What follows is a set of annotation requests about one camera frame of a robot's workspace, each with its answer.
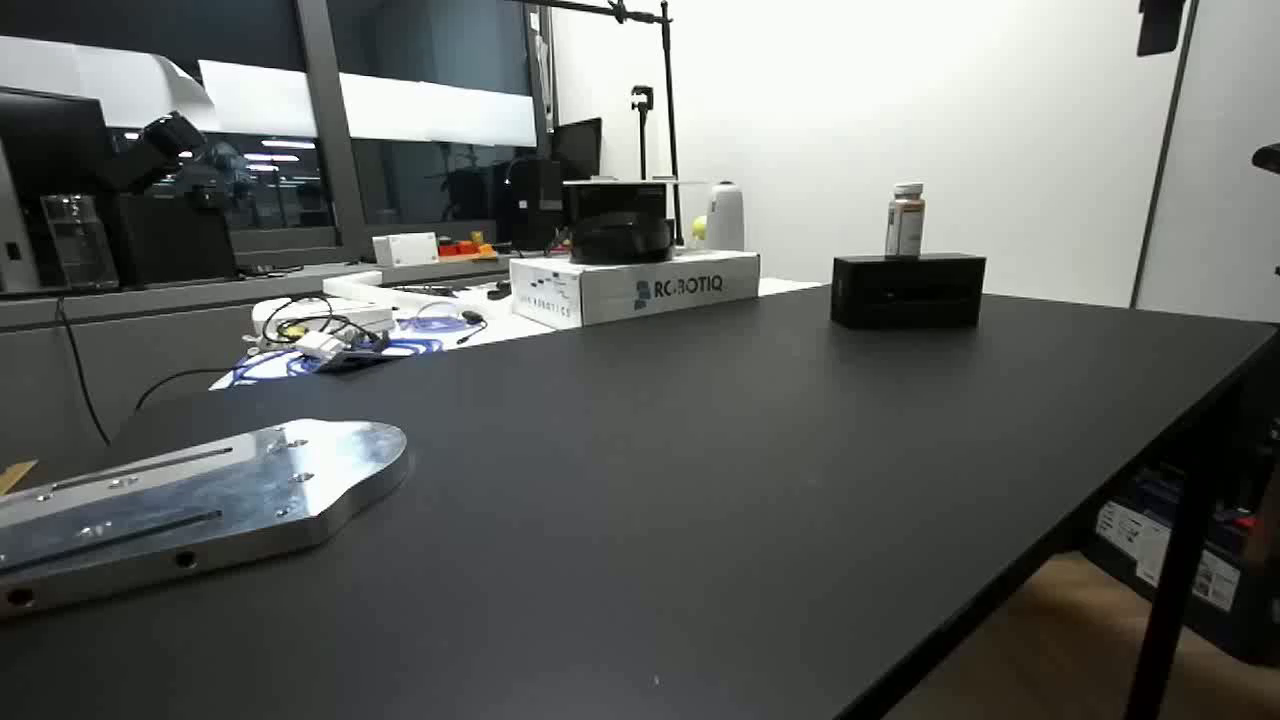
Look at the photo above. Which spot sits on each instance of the clear bottle with white cap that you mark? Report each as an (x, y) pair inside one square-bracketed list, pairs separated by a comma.
[(904, 224)]

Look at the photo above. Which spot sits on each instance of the white Robotiq cardboard box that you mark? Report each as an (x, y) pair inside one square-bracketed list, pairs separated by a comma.
[(627, 289)]

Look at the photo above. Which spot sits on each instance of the white plastic bottle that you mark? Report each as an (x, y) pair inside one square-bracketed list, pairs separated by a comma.
[(726, 222)]

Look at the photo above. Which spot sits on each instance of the small white box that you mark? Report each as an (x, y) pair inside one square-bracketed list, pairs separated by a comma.
[(405, 250)]

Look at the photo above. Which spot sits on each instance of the glossy black case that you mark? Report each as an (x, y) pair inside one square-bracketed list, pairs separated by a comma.
[(616, 222)]

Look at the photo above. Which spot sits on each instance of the yellow green ball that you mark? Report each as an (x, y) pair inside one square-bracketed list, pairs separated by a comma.
[(697, 230)]

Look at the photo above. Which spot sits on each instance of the black computer tower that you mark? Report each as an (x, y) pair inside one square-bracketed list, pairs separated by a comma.
[(530, 203)]

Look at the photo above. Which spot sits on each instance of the orange object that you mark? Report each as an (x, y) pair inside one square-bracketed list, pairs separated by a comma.
[(466, 245)]

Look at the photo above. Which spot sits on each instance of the black computer monitor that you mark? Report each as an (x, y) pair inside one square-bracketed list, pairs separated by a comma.
[(580, 147)]

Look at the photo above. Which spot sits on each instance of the silver metal mounting plate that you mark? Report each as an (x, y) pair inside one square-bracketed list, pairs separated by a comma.
[(201, 501)]

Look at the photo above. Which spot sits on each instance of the black table leg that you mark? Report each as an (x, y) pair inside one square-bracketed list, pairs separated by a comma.
[(1175, 584)]

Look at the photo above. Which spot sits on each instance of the storage bin with white labels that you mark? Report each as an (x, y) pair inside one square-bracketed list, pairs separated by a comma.
[(1227, 532)]

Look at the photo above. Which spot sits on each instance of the black camera stand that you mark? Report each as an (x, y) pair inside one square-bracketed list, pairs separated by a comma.
[(642, 126)]

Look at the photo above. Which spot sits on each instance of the black stereo camera box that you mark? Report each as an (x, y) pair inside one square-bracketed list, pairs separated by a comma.
[(904, 294)]

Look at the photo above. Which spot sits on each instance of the black wall mounted device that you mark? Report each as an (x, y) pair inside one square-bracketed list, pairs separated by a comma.
[(1156, 27)]

